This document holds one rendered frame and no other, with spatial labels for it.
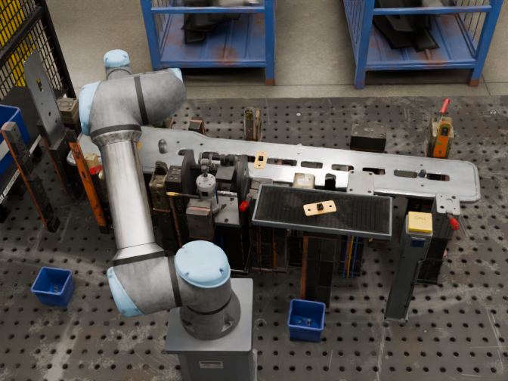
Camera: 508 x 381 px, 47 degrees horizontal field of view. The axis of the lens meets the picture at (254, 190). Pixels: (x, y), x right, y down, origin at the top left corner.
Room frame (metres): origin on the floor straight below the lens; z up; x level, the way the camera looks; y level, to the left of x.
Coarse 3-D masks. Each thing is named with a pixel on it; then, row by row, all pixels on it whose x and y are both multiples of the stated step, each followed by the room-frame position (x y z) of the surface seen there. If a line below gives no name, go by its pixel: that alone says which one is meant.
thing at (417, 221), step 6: (408, 216) 1.01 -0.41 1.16; (414, 216) 1.00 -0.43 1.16; (420, 216) 1.00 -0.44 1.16; (426, 216) 1.00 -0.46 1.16; (408, 222) 0.99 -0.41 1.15; (414, 222) 0.98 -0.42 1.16; (420, 222) 0.98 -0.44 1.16; (426, 222) 0.98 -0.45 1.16; (408, 228) 0.97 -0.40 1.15; (414, 228) 0.96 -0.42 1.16; (420, 228) 0.96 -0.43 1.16; (426, 228) 0.96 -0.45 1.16
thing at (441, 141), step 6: (438, 126) 1.45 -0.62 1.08; (444, 126) 1.43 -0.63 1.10; (450, 126) 1.42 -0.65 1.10; (438, 132) 1.42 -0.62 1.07; (444, 132) 1.42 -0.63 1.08; (438, 138) 1.42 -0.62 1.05; (444, 138) 1.42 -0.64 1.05; (438, 144) 1.41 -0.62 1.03; (444, 144) 1.41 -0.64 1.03; (438, 150) 1.41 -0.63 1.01; (444, 150) 1.40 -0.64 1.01; (438, 156) 1.40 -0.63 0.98
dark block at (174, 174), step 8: (176, 168) 1.27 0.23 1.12; (168, 176) 1.24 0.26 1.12; (176, 176) 1.24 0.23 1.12; (168, 184) 1.22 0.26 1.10; (176, 184) 1.21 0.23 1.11; (176, 192) 1.22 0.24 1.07; (176, 200) 1.22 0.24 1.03; (176, 208) 1.22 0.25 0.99; (184, 208) 1.22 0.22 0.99; (176, 216) 1.22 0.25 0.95; (184, 216) 1.22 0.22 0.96; (176, 224) 1.22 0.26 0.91; (184, 224) 1.22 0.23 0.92; (184, 232) 1.22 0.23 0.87; (184, 240) 1.22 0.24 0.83; (192, 240) 1.24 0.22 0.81
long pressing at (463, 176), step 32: (160, 128) 1.61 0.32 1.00; (320, 160) 1.40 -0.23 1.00; (352, 160) 1.39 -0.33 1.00; (384, 160) 1.38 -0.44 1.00; (416, 160) 1.37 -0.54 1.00; (448, 160) 1.37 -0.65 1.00; (384, 192) 1.24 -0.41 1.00; (416, 192) 1.23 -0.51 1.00; (448, 192) 1.23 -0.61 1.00; (480, 192) 1.22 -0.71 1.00
